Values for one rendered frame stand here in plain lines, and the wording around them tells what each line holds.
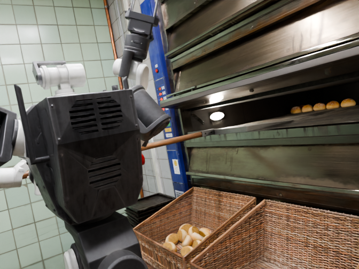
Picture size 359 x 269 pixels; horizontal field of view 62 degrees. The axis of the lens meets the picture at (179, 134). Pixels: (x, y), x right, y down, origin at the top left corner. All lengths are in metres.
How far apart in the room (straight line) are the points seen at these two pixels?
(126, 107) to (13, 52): 2.03
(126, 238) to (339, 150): 0.86
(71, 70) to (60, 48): 1.87
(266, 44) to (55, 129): 1.01
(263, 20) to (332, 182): 0.73
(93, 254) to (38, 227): 1.92
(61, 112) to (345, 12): 0.97
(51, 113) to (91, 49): 2.17
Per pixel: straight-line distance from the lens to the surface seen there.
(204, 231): 1.79
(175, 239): 1.82
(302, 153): 1.37
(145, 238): 1.66
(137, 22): 1.13
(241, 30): 1.52
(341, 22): 1.22
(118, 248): 0.77
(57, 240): 2.71
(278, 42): 1.37
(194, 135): 1.64
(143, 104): 0.91
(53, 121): 0.66
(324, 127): 1.26
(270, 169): 1.47
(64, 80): 0.88
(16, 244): 2.68
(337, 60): 1.04
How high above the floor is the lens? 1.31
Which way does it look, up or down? 3 degrees down
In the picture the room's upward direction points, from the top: 10 degrees counter-clockwise
